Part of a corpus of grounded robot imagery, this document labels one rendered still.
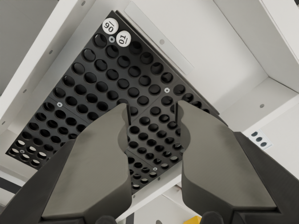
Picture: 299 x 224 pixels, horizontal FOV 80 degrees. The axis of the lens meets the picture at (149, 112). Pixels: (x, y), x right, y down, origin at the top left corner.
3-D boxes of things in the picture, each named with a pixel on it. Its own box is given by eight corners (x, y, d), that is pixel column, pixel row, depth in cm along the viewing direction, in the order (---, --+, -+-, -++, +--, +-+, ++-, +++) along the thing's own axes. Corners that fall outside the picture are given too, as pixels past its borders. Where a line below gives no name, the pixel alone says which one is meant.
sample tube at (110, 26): (116, 13, 18) (107, 14, 14) (125, 22, 19) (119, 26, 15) (108, 23, 19) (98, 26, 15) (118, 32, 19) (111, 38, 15)
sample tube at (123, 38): (135, 30, 19) (132, 35, 15) (131, 41, 20) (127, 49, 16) (123, 25, 19) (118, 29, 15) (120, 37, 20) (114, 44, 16)
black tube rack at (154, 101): (120, 9, 21) (111, 10, 15) (211, 102, 27) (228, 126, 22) (32, 125, 29) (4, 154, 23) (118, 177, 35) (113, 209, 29)
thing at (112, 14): (112, 10, 16) (111, 10, 15) (226, 123, 22) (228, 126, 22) (100, 26, 16) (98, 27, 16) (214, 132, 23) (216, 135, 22)
